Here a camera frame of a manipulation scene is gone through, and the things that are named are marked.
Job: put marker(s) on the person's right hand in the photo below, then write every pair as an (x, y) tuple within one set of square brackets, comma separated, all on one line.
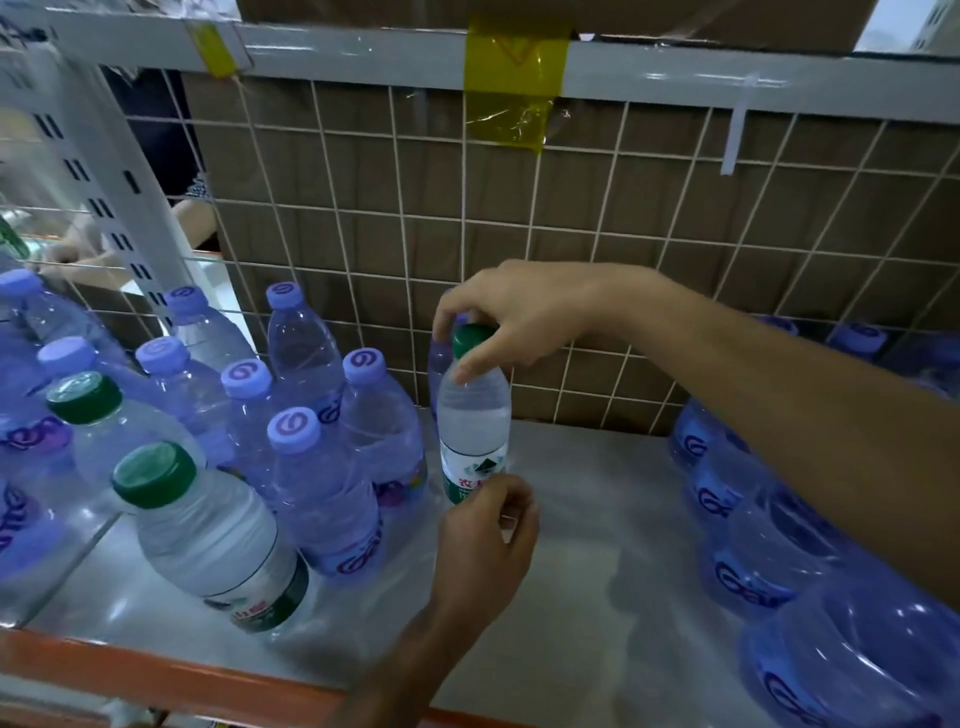
[(551, 307)]

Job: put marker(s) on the person's left hand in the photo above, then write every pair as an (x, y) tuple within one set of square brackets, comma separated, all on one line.
[(480, 551)]

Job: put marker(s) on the person's left fingers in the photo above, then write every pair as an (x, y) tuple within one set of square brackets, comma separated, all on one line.
[(504, 491)]

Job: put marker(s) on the person's right thumb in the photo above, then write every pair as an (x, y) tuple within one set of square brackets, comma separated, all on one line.
[(487, 361)]

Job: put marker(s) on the small green-capped water bottle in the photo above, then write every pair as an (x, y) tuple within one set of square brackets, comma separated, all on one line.
[(472, 427)]

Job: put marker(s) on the person's right forearm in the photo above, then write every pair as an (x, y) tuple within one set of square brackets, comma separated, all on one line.
[(810, 420)]

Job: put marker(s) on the person's left forearm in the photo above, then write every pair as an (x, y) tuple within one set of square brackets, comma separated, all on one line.
[(420, 667)]

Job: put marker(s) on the group of purple water bottles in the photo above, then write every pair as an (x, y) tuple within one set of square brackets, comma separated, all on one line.
[(322, 487), (795, 570)]

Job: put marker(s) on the brown cardboard behind mesh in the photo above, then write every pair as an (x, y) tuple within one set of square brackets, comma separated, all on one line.
[(712, 202)]

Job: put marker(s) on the wide yellow tape piece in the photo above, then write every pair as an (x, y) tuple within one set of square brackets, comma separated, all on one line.
[(514, 82)]

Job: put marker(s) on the large green-capped water bottle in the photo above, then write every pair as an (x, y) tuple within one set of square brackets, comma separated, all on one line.
[(210, 547), (127, 442)]

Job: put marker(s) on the white shelf beam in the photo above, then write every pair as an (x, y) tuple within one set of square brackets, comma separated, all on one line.
[(337, 56)]

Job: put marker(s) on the white plastic label strip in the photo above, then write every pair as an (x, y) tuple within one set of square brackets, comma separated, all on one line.
[(736, 127)]

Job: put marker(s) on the brown cardboard box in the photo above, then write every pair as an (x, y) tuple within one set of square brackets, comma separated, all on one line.
[(660, 19)]

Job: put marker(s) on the narrow yellow tape piece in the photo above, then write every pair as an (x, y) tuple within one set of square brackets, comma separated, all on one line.
[(212, 46)]

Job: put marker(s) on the clear plastic shelf divider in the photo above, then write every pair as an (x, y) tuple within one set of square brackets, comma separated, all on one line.
[(52, 570)]

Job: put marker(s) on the green bottle cap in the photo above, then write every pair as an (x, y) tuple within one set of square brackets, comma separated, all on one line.
[(10, 238)]

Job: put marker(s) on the white perforated shelf post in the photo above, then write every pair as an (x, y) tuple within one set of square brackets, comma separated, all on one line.
[(105, 165)]

